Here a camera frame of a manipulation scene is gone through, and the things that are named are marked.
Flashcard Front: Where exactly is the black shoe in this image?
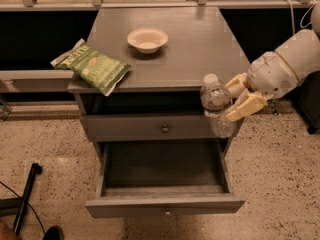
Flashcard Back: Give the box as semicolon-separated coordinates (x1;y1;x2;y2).
42;225;64;240

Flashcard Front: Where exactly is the white cable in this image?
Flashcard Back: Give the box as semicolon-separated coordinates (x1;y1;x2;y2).
283;0;318;36

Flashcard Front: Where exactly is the black floor cable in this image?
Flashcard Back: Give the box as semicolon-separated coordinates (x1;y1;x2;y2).
0;180;46;235

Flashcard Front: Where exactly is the grey open lower drawer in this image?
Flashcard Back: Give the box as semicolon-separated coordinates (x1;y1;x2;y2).
86;139;245;218

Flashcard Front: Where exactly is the black metal stand leg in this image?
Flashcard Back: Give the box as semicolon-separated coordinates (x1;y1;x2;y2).
0;163;42;235

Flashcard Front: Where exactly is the clear plastic water bottle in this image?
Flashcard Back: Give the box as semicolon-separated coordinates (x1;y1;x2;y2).
200;73;236;138

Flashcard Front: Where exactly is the white paper bowl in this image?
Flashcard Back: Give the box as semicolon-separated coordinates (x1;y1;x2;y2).
127;28;168;54

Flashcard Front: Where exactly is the metal railing frame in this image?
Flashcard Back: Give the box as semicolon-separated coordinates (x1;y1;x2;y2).
0;0;320;122

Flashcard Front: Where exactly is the green chip bag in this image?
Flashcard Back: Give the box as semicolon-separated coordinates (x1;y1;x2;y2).
51;39;130;96

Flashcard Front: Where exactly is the grey wooden nightstand cabinet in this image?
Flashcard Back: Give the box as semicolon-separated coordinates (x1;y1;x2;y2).
67;6;251;158

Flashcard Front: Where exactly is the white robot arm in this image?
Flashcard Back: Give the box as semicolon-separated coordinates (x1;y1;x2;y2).
222;0;320;122

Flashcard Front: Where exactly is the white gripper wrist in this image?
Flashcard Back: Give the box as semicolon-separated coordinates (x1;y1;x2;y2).
222;51;298;122

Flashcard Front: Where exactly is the grey upper drawer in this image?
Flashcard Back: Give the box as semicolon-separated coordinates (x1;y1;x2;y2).
79;110;246;142

